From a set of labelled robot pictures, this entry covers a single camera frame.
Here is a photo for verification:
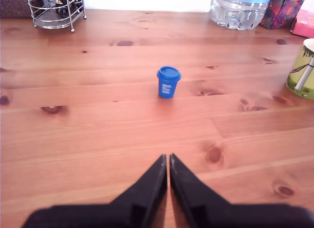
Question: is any blue coffee capsule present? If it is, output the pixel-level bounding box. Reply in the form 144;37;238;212
157;65;182;99

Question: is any green cartoon print mug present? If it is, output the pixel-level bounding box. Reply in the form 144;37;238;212
286;38;314;100

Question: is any large clear water bottle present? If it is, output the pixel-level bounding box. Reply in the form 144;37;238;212
209;0;273;31

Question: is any black plastic utensil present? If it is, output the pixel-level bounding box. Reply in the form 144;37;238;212
55;0;81;18

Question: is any pink flat box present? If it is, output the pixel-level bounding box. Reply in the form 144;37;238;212
291;9;314;39

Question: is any floral tissue box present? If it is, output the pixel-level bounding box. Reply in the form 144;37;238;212
260;0;309;30

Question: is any chrome wire utensil rack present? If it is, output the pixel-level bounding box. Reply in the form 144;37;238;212
25;0;87;33

